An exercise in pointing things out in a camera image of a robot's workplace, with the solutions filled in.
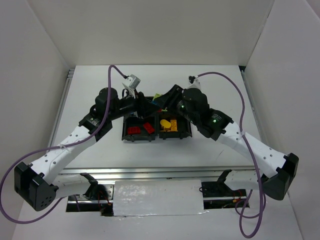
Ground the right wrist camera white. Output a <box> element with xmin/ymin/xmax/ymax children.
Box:
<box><xmin>187</xmin><ymin>75</ymin><xmax>201</xmax><ymax>90</ymax></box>

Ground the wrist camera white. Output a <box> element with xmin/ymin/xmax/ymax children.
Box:
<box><xmin>122</xmin><ymin>74</ymin><xmax>141</xmax><ymax>90</ymax></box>
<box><xmin>187</xmin><ymin>75</ymin><xmax>201</xmax><ymax>90</ymax></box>

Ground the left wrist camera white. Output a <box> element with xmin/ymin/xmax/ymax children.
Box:
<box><xmin>122</xmin><ymin>74</ymin><xmax>141</xmax><ymax>90</ymax></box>

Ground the white foil covered board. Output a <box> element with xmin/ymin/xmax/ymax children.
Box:
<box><xmin>113</xmin><ymin>179</ymin><xmax>205</xmax><ymax>217</ymax></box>

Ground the aluminium frame rail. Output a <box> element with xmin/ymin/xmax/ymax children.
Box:
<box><xmin>60</xmin><ymin>166</ymin><xmax>254</xmax><ymax>181</ymax></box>

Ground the red flower lego brick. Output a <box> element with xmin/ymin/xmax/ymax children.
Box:
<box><xmin>127</xmin><ymin>126</ymin><xmax>141</xmax><ymax>135</ymax></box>

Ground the red teal green lego stack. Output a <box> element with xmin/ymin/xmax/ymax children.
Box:
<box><xmin>151</xmin><ymin>93</ymin><xmax>164</xmax><ymax>113</ymax></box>

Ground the yellow rounded lego brick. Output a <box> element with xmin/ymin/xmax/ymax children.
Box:
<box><xmin>159</xmin><ymin>119</ymin><xmax>172</xmax><ymax>132</ymax></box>

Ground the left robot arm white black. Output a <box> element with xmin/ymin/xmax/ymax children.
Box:
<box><xmin>14</xmin><ymin>87</ymin><xmax>160</xmax><ymax>212</ymax></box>

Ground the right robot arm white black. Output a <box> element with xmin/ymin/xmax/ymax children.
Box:
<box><xmin>154</xmin><ymin>85</ymin><xmax>299</xmax><ymax>201</ymax></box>

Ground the orange flat lego plate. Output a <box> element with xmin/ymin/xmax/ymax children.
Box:
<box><xmin>170</xmin><ymin>119</ymin><xmax>178</xmax><ymax>132</ymax></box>

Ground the black four compartment tray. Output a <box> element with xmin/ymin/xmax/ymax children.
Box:
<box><xmin>121</xmin><ymin>110</ymin><xmax>192</xmax><ymax>142</ymax></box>

